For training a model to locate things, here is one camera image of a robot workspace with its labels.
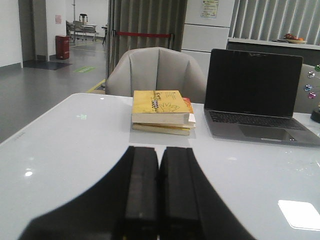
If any ferris wheel desk toy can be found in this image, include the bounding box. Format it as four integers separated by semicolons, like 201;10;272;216
303;64;320;123

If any dark grey counter cabinet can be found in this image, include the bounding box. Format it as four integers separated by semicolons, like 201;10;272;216
227;37;320;66

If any grey open laptop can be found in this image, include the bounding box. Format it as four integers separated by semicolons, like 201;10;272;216
204;49;320;146

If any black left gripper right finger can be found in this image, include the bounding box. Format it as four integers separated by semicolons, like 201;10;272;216
159;147;254;240

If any grey armchair left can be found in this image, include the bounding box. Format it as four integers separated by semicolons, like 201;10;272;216
106;47;207;104

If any fruit bowl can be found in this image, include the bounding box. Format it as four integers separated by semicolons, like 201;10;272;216
283;33;307;44

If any background office table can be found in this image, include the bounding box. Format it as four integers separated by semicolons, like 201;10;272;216
65;21;99;42

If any pale bottom book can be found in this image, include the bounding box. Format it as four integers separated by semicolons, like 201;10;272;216
132;123;191;136

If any yellow top book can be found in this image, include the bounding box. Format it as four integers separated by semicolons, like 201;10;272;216
131;90;190;124

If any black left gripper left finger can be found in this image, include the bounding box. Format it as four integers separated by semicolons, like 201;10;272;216
19;146;159;240

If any red barrier belt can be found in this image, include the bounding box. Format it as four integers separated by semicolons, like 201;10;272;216
113;30;174;39

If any orange middle book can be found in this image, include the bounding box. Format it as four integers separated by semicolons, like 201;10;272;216
137;97;196;129

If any red bin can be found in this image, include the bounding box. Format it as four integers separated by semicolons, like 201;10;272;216
55;35;70;60

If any white refrigerator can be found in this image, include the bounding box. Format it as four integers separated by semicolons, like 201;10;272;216
181;0;235;76

